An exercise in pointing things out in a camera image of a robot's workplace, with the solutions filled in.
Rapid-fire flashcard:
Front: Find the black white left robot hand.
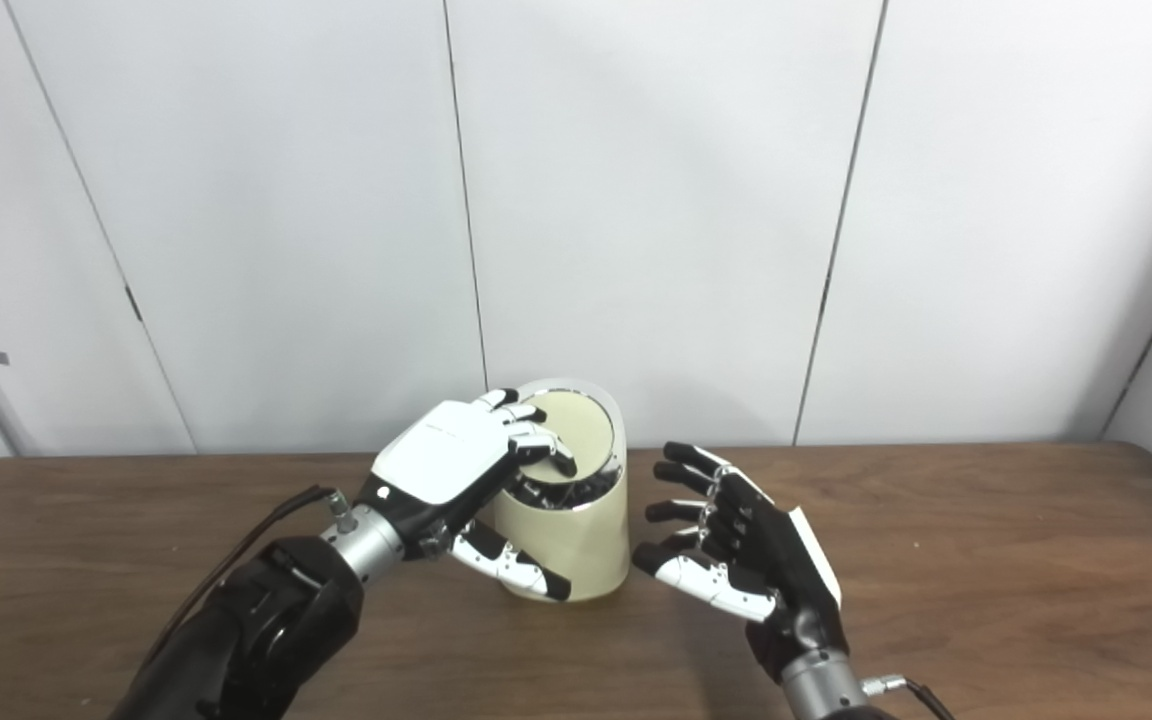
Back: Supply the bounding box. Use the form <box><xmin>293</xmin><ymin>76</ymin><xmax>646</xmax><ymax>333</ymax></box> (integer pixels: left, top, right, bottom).
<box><xmin>356</xmin><ymin>388</ymin><xmax>579</xmax><ymax>604</ymax></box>

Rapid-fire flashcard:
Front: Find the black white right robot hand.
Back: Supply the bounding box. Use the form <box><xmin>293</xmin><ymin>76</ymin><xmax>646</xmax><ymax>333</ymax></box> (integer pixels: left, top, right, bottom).
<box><xmin>631</xmin><ymin>442</ymin><xmax>849</xmax><ymax>683</ymax></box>

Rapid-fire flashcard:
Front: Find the cream round bin lid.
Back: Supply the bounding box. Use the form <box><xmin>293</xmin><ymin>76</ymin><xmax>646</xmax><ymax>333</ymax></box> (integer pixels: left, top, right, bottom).
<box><xmin>521</xmin><ymin>390</ymin><xmax>617</xmax><ymax>485</ymax></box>

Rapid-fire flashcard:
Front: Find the cream-colored desktop bin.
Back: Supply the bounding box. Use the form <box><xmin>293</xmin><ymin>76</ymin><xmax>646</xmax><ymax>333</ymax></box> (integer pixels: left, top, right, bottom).
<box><xmin>491</xmin><ymin>378</ymin><xmax>630</xmax><ymax>603</ymax></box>

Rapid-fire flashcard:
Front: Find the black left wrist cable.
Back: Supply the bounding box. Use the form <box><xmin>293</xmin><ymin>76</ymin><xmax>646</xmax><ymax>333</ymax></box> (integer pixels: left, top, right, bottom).
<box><xmin>141</xmin><ymin>484</ymin><xmax>352</xmax><ymax>661</ymax></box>

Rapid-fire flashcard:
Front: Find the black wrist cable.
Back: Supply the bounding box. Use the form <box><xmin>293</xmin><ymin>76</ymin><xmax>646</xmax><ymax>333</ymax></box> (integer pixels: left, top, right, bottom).
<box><xmin>141</xmin><ymin>484</ymin><xmax>352</xmax><ymax>661</ymax></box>
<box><xmin>861</xmin><ymin>675</ymin><xmax>957</xmax><ymax>720</ymax></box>

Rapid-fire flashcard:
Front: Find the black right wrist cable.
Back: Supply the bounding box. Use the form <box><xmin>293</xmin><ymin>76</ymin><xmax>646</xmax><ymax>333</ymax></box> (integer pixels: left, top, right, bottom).
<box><xmin>861</xmin><ymin>675</ymin><xmax>957</xmax><ymax>720</ymax></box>

